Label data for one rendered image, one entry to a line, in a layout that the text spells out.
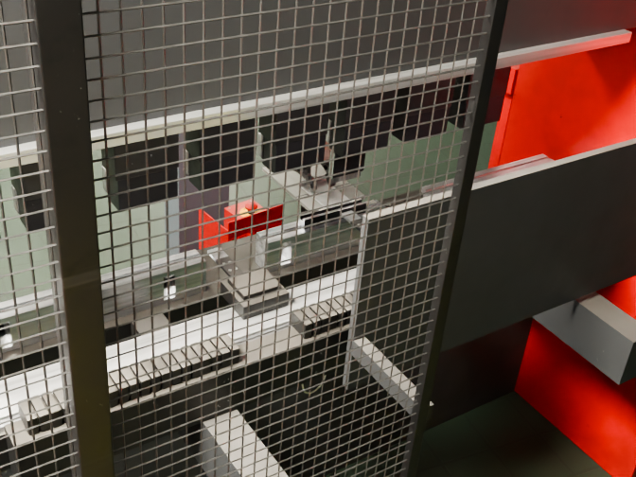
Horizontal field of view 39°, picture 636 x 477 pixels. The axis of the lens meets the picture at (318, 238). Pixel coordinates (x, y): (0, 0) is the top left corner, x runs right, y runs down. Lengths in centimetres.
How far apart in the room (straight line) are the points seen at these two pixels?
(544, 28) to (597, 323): 76
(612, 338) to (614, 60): 84
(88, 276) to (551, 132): 207
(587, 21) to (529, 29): 20
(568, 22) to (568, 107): 60
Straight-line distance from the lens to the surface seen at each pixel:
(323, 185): 249
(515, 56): 221
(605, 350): 241
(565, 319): 247
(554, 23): 231
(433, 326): 158
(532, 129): 302
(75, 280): 113
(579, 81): 285
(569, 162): 206
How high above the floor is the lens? 223
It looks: 33 degrees down
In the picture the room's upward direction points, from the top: 5 degrees clockwise
